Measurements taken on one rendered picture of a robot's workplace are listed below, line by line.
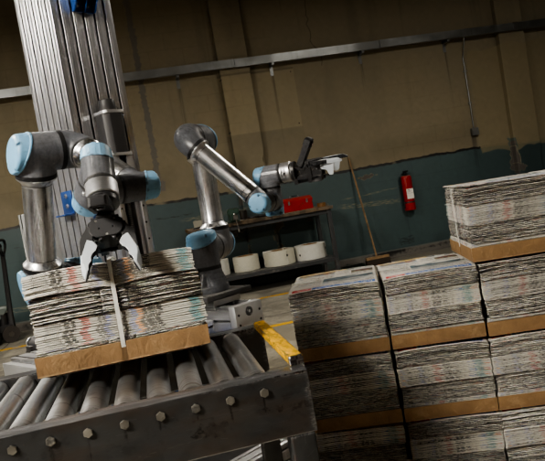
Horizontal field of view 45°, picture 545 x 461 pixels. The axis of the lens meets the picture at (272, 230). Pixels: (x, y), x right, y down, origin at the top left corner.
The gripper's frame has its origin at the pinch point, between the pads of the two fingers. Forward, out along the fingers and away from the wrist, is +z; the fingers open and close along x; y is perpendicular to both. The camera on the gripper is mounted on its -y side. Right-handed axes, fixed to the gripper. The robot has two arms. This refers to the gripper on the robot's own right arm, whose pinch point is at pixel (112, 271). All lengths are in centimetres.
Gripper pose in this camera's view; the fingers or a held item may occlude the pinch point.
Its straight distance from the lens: 140.6
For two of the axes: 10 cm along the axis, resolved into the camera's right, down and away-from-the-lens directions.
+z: 2.5, 8.2, -5.1
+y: -0.5, 5.3, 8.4
